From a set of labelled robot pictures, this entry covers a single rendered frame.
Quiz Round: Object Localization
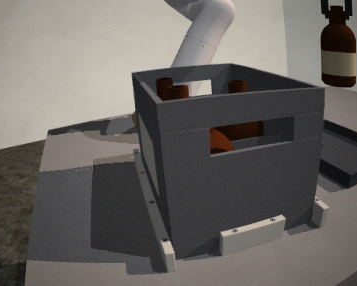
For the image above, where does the dark grey crate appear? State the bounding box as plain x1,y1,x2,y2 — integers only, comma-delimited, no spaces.
132,63,325,260

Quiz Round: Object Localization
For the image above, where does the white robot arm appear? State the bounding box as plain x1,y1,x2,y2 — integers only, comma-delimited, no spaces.
164,0,235,97

